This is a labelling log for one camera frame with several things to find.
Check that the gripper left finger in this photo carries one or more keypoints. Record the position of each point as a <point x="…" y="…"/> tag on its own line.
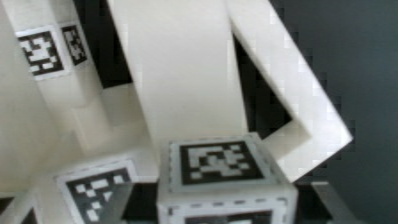
<point x="131" y="208"/>

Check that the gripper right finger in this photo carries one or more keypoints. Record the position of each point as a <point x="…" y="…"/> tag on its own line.
<point x="321" y="207"/>

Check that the white chair leg block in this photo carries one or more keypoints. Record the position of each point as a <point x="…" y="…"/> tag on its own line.
<point x="223" y="186"/>
<point x="79" y="195"/>
<point x="54" y="45"/>

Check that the white chair back frame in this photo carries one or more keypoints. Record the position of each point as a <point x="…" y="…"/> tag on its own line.
<point x="177" y="35"/>

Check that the white U-shaped fence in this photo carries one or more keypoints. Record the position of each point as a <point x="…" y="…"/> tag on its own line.
<point x="314" y="136"/>

